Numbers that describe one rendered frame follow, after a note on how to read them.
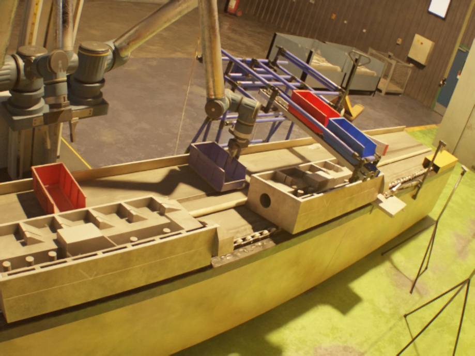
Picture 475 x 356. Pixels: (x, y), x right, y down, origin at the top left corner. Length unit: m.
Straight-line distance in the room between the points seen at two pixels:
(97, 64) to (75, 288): 1.45
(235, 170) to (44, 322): 1.61
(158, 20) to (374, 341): 2.65
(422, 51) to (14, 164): 11.07
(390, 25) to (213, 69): 11.07
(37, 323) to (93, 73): 1.55
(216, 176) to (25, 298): 1.50
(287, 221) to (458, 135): 6.51
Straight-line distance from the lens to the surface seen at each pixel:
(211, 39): 2.37
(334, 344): 3.09
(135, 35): 2.76
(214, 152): 2.85
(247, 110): 2.56
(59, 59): 1.85
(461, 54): 12.28
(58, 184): 2.34
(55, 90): 1.84
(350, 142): 2.50
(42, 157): 3.22
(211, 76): 2.40
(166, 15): 2.66
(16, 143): 2.96
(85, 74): 2.64
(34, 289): 1.55
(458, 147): 8.68
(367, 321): 3.41
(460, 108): 8.54
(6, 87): 2.37
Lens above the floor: 2.08
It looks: 27 degrees down
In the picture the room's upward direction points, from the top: 19 degrees clockwise
